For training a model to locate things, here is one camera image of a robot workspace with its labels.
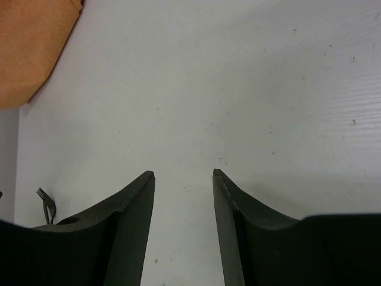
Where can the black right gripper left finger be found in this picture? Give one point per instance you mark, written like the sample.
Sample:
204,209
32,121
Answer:
102,245

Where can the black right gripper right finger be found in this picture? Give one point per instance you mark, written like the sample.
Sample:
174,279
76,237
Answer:
261,246

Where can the orange cloth placemat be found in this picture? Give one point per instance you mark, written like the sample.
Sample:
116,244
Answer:
33,35

